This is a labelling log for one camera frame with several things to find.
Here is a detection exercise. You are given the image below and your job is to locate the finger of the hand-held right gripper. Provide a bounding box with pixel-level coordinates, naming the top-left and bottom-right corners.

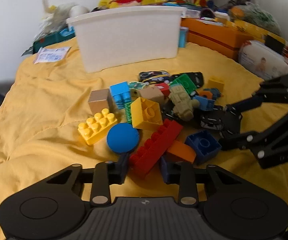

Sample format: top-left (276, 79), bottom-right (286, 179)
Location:
top-left (223, 70), bottom-right (288, 136)
top-left (219, 105), bottom-right (288, 169)

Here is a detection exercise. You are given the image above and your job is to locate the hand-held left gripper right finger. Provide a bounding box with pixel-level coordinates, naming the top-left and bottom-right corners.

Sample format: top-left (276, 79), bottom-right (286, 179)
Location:
top-left (159, 155), bottom-right (245, 205)

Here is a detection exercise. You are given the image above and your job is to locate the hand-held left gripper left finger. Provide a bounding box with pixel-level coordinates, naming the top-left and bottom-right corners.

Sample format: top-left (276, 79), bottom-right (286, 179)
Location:
top-left (44, 152), bottom-right (131, 207)

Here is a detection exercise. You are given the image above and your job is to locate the grey white toy car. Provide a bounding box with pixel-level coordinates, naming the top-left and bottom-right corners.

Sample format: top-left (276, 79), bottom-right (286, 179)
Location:
top-left (199, 111), bottom-right (226, 130)

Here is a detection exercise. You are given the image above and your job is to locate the blue ball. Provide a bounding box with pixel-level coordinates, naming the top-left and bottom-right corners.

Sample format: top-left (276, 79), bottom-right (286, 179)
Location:
top-left (106, 123), bottom-right (140, 153)

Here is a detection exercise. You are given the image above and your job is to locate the tan wooden cube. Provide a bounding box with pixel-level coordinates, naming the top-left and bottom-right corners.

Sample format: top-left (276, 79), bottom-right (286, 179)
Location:
top-left (88, 89), bottom-right (114, 115)

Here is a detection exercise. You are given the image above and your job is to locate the white plastic bin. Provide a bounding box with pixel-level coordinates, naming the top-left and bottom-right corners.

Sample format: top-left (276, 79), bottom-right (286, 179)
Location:
top-left (66, 6), bottom-right (187, 73)

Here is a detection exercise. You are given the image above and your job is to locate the orange building block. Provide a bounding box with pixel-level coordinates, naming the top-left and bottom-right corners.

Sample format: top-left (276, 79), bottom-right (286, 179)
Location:
top-left (166, 140), bottom-right (197, 164)

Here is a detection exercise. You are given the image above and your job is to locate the dark blue building block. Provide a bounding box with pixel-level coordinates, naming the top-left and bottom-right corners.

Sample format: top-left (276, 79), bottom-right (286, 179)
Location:
top-left (185, 130), bottom-right (222, 165)

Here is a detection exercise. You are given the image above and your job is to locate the long red building block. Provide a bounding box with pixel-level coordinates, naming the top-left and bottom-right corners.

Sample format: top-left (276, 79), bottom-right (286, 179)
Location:
top-left (129, 119), bottom-right (184, 179)

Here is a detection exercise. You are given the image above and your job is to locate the blue orange toy vehicle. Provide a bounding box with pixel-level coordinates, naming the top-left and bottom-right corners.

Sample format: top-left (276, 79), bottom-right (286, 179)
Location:
top-left (199, 88), bottom-right (222, 100)

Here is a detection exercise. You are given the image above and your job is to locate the small yellow building block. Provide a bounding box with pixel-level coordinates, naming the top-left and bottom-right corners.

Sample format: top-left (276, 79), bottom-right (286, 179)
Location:
top-left (206, 76), bottom-right (225, 94)

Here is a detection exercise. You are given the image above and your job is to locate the yellow studded building block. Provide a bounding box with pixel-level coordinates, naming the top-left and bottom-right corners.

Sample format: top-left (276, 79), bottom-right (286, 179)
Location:
top-left (78, 108), bottom-right (119, 146)

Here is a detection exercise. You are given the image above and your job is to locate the green flat building plate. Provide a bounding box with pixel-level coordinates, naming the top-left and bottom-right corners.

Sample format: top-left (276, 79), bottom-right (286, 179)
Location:
top-left (124, 101), bottom-right (134, 124)

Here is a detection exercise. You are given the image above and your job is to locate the olive green toy truck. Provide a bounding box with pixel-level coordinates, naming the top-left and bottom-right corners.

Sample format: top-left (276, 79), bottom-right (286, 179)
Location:
top-left (168, 84), bottom-right (200, 122)

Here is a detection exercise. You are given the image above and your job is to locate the yellow hollow building block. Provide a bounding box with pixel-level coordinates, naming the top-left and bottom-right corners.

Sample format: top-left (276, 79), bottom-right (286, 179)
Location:
top-left (130, 97), bottom-right (163, 131)

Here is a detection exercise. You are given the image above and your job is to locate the green building block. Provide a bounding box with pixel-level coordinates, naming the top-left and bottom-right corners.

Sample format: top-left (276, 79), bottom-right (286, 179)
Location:
top-left (170, 73), bottom-right (197, 96)

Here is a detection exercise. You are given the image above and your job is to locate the white wet wipes pack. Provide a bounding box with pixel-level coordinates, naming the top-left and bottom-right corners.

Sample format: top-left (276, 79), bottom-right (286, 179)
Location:
top-left (239, 40), bottom-right (288, 80)

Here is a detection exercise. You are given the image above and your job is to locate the light blue building block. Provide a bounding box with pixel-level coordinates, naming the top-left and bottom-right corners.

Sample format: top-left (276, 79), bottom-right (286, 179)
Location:
top-left (110, 81), bottom-right (132, 110)

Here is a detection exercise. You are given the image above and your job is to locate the brown wooden cube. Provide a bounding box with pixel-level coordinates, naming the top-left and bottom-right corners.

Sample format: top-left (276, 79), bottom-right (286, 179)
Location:
top-left (139, 87), bottom-right (165, 104)

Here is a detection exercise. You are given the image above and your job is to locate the red toy piece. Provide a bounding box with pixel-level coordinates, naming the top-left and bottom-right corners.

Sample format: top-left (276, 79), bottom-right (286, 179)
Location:
top-left (154, 82), bottom-right (171, 97)

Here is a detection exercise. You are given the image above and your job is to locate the teal round toy piece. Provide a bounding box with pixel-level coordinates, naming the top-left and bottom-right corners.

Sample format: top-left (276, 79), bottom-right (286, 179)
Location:
top-left (129, 81), bottom-right (146, 90)

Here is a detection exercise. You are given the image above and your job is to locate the orange box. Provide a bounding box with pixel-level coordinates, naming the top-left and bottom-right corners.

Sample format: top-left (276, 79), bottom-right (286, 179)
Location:
top-left (180, 17), bottom-right (253, 60)

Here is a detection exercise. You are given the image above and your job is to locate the black yellow toy car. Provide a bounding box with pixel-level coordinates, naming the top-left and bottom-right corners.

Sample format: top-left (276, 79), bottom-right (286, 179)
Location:
top-left (138, 70), bottom-right (172, 83)

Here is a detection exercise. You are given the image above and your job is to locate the yellow flat box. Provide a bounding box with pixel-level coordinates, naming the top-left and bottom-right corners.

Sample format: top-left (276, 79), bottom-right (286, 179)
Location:
top-left (224, 20), bottom-right (288, 48)

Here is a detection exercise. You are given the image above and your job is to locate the yellow blanket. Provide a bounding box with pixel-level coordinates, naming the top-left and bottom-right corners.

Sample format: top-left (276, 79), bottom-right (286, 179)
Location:
top-left (0, 40), bottom-right (288, 240)

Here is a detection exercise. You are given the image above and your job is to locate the green mesh bag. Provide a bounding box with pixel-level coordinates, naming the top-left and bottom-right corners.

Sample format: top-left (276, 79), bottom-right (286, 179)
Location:
top-left (230, 1), bottom-right (282, 37)

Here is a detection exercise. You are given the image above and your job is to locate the white blue paper packet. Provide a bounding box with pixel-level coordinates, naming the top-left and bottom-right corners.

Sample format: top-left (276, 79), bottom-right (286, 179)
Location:
top-left (34, 46), bottom-right (71, 65)

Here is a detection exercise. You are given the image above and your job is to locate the teal box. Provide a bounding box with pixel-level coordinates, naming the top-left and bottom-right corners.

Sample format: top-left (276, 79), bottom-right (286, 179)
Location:
top-left (32, 27), bottom-right (77, 53)

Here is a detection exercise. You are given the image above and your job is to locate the yellow red plush toy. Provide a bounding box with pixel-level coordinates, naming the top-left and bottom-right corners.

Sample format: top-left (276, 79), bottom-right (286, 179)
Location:
top-left (99, 0), bottom-right (167, 9)

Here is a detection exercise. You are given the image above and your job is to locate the white plush toy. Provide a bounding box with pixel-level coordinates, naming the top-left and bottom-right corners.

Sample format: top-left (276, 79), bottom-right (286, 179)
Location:
top-left (37, 0), bottom-right (90, 34)

